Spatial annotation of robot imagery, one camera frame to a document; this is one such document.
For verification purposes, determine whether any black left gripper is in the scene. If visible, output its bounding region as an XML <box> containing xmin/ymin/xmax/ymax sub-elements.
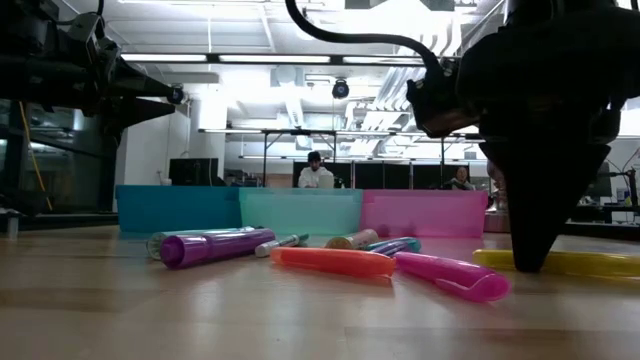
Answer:
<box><xmin>69</xmin><ymin>29</ymin><xmax>177</xmax><ymax>132</ymax></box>

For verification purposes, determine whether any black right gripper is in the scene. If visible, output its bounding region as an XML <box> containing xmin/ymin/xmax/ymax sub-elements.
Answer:
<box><xmin>458</xmin><ymin>9</ymin><xmax>640</xmax><ymax>275</ymax></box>

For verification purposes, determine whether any yellow highlighter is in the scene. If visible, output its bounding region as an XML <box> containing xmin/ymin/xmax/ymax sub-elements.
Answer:
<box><xmin>472</xmin><ymin>248</ymin><xmax>640</xmax><ymax>279</ymax></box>

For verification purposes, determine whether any pink highlighter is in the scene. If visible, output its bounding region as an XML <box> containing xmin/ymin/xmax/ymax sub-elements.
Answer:
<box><xmin>393</xmin><ymin>251</ymin><xmax>512</xmax><ymax>304</ymax></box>

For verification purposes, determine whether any blue violet highlighter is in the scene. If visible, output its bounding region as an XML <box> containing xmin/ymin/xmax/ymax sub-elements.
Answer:
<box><xmin>363</xmin><ymin>236</ymin><xmax>423</xmax><ymax>257</ymax></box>

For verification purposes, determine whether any teal highlighter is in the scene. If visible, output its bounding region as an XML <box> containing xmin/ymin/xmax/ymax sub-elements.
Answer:
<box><xmin>146</xmin><ymin>226</ymin><xmax>257</xmax><ymax>261</ymax></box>

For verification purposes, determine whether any purple Sharpie highlighter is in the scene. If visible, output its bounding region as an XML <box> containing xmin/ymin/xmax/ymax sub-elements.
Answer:
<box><xmin>159</xmin><ymin>228</ymin><xmax>277</xmax><ymax>271</ymax></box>

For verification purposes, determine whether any yellow-green Sharpie highlighter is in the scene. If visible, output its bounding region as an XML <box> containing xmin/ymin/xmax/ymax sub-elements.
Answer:
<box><xmin>324</xmin><ymin>228</ymin><xmax>381</xmax><ymax>251</ymax></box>

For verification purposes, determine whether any green Expo marker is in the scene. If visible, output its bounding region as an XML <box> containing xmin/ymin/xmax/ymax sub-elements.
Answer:
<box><xmin>254</xmin><ymin>233</ymin><xmax>311</xmax><ymax>259</ymax></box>

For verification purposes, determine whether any orange highlighter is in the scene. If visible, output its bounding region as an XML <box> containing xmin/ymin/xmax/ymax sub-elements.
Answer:
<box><xmin>269</xmin><ymin>246</ymin><xmax>397</xmax><ymax>279</ymax></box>

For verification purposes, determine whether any fluorescent ceiling light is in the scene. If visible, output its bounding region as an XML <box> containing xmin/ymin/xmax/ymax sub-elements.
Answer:
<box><xmin>342</xmin><ymin>55</ymin><xmax>426</xmax><ymax>66</ymax></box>
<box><xmin>218</xmin><ymin>53</ymin><xmax>332</xmax><ymax>64</ymax></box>
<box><xmin>119</xmin><ymin>53</ymin><xmax>209</xmax><ymax>63</ymax></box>

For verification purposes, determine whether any black computer monitor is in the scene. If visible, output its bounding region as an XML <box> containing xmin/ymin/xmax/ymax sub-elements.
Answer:
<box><xmin>582</xmin><ymin>160</ymin><xmax>613</xmax><ymax>199</ymax></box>
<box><xmin>168</xmin><ymin>157</ymin><xmax>220</xmax><ymax>187</ymax></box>

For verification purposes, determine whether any person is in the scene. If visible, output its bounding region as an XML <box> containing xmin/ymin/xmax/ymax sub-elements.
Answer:
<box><xmin>446</xmin><ymin>166</ymin><xmax>476</xmax><ymax>191</ymax></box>
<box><xmin>298</xmin><ymin>150</ymin><xmax>335</xmax><ymax>189</ymax></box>

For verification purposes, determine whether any pink plastic bin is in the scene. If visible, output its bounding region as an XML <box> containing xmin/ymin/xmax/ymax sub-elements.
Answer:
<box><xmin>358</xmin><ymin>188</ymin><xmax>490</xmax><ymax>239</ymax></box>

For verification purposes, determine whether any blue plastic bin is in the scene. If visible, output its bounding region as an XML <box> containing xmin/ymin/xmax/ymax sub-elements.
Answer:
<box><xmin>115</xmin><ymin>184</ymin><xmax>244</xmax><ymax>235</ymax></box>

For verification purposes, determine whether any black partition screen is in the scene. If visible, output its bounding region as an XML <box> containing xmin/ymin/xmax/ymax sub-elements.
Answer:
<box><xmin>292</xmin><ymin>160</ymin><xmax>471</xmax><ymax>190</ymax></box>

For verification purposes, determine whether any small grey block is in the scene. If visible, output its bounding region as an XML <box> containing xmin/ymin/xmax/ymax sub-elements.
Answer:
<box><xmin>0</xmin><ymin>208</ymin><xmax>21</xmax><ymax>239</ymax></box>

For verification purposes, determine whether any teal plastic bin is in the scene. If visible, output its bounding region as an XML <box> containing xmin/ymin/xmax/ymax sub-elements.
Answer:
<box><xmin>238</xmin><ymin>187</ymin><xmax>364</xmax><ymax>237</ymax></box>

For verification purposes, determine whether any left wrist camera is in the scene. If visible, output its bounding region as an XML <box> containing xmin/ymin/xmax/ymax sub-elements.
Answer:
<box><xmin>67</xmin><ymin>12</ymin><xmax>121</xmax><ymax>69</ymax></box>

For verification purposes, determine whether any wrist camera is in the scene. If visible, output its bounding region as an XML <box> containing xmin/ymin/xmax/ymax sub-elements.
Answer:
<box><xmin>67</xmin><ymin>12</ymin><xmax>121</xmax><ymax>69</ymax></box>
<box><xmin>405</xmin><ymin>59</ymin><xmax>481</xmax><ymax>140</ymax></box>

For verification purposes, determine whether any yellow cord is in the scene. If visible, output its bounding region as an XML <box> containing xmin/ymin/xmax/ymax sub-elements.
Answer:
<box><xmin>17</xmin><ymin>99</ymin><xmax>54</xmax><ymax>212</ymax></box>

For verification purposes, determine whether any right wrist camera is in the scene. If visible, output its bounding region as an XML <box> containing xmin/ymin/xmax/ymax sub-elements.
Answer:
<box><xmin>405</xmin><ymin>59</ymin><xmax>481</xmax><ymax>140</ymax></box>

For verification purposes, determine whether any black metal rack frame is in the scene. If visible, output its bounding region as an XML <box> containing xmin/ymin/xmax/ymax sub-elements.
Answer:
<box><xmin>198</xmin><ymin>128</ymin><xmax>486</xmax><ymax>190</ymax></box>

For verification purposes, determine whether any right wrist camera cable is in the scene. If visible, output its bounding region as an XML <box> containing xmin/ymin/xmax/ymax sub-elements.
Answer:
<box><xmin>284</xmin><ymin>0</ymin><xmax>442</xmax><ymax>71</ymax></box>

